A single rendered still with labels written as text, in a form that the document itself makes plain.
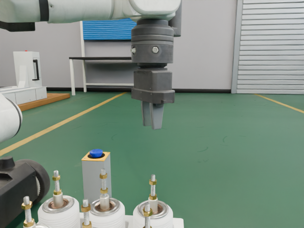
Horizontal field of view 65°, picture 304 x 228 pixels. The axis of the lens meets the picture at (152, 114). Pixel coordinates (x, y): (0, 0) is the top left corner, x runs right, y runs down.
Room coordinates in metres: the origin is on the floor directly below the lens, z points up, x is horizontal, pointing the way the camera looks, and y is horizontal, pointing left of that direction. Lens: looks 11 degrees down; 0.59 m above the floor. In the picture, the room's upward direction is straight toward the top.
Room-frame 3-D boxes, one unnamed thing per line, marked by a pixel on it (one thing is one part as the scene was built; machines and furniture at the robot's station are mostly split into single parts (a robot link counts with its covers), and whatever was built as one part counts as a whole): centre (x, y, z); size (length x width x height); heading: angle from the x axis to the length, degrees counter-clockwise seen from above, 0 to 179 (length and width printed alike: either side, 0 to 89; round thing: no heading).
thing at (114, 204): (0.53, 0.12, 0.25); 0.08 x 0.08 x 0.01
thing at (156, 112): (0.50, -0.01, 0.49); 0.03 x 0.02 x 0.06; 123
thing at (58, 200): (0.54, 0.23, 0.26); 0.02 x 0.02 x 0.03
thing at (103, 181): (0.53, 0.12, 0.31); 0.01 x 0.01 x 0.08
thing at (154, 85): (0.52, 0.00, 0.58); 0.13 x 0.10 x 0.12; 33
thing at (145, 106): (0.54, 0.01, 0.49); 0.03 x 0.02 x 0.06; 123
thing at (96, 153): (0.70, 0.17, 0.32); 0.04 x 0.04 x 0.02
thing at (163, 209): (0.52, 0.00, 0.25); 0.08 x 0.08 x 0.01
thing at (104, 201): (0.53, 0.12, 0.26); 0.02 x 0.02 x 0.03
